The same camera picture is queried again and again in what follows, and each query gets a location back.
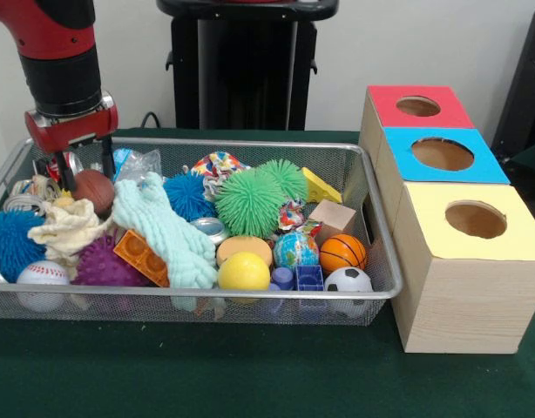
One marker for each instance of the purple spiky ball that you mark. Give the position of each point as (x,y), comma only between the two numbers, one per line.
(104,263)

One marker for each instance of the dark green table cloth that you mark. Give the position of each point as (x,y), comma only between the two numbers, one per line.
(250,374)
(533,159)

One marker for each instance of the shallow clear mesh bin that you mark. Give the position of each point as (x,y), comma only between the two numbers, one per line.
(119,307)

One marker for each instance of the mint green knitted cloth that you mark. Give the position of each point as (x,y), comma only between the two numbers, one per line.
(163,226)

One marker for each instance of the black and white soccer ball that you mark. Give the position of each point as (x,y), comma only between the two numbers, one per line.
(348,280)

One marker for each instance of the orange plastic block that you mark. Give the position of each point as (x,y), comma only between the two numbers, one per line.
(141,257)

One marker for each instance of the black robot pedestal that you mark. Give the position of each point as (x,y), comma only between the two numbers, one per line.
(241,65)

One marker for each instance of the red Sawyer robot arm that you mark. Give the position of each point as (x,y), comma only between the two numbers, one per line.
(58,52)

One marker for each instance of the black upright panel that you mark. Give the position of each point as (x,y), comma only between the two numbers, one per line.
(526,87)

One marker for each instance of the green fuzzy ball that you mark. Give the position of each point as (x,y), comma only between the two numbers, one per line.
(289,176)
(248,204)

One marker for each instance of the blue fuzzy ball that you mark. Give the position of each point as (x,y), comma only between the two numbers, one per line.
(189,196)
(10,244)

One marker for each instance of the multicoloured knotted fabric toy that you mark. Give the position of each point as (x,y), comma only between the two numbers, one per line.
(291,213)

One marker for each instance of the brown toy football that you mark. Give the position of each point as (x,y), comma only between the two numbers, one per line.
(95,191)

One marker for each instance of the wooden box with three holes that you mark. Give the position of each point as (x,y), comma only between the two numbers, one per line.
(463,305)

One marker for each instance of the yellow ball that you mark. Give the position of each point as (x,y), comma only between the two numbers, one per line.
(243,271)

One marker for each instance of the white baseball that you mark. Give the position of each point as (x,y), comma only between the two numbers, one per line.
(42,274)

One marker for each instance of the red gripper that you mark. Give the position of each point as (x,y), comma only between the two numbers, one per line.
(71,128)

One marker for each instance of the small orange basketball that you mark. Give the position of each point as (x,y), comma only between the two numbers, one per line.
(342,252)

